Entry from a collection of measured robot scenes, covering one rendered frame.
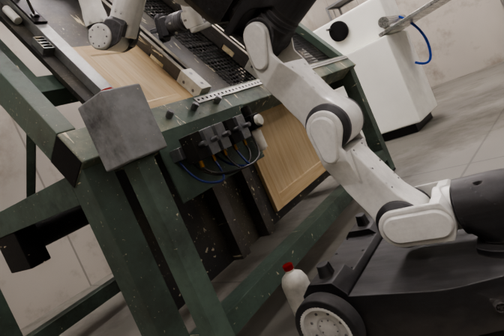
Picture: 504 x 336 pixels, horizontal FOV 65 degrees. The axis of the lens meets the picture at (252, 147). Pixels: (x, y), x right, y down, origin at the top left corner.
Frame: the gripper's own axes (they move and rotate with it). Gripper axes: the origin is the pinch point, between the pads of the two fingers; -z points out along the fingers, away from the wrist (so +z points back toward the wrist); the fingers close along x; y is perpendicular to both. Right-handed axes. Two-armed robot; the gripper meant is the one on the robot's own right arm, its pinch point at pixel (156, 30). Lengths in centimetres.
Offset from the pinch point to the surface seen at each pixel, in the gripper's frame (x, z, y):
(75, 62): -10, 8, 49
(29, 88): -17, 16, 71
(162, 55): -12.5, 13.7, 13.6
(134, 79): -19.8, 13.7, 30.9
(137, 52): -9.2, 3.9, 17.4
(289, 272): -98, 61, 26
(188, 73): -21.9, 23.6, 11.7
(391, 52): -40, 35, -252
